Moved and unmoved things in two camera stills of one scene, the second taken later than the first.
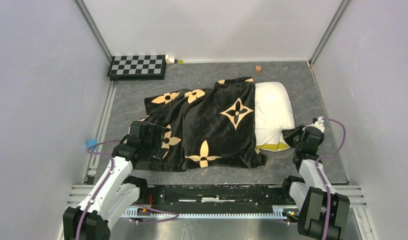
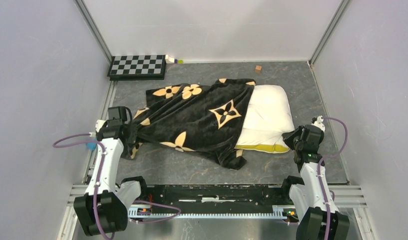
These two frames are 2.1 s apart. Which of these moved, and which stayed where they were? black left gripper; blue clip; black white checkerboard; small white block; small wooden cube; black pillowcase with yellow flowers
Moved: black left gripper; black pillowcase with yellow flowers
Stayed: small wooden cube; blue clip; black white checkerboard; small white block
